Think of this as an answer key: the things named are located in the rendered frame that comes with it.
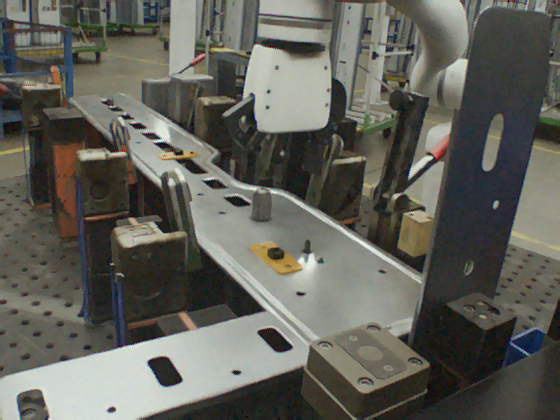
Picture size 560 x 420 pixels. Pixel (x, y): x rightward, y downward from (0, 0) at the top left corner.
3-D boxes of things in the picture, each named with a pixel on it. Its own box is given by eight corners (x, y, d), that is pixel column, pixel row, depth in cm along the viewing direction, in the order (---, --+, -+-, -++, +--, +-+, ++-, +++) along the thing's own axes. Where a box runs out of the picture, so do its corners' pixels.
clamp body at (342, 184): (285, 326, 110) (302, 149, 96) (330, 313, 116) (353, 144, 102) (311, 351, 103) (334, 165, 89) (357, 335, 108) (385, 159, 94)
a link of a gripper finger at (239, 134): (249, 123, 64) (246, 176, 67) (225, 125, 63) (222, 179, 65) (263, 130, 62) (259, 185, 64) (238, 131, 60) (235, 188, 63)
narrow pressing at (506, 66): (399, 376, 51) (471, 2, 38) (475, 343, 56) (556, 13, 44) (403, 380, 50) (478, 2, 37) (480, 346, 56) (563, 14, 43)
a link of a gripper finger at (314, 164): (327, 118, 70) (322, 167, 73) (307, 119, 68) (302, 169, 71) (342, 124, 68) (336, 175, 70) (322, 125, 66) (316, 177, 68)
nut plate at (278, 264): (247, 247, 74) (247, 239, 74) (271, 242, 76) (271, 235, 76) (279, 275, 68) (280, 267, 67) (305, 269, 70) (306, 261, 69)
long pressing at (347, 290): (57, 99, 160) (57, 94, 159) (127, 95, 171) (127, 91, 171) (321, 368, 53) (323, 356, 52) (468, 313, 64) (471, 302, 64)
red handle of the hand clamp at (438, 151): (373, 189, 80) (443, 128, 83) (378, 200, 81) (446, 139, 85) (392, 199, 77) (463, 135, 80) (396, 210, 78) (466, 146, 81)
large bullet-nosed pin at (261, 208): (246, 224, 85) (248, 184, 83) (263, 221, 87) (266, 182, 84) (256, 232, 83) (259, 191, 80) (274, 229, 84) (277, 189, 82)
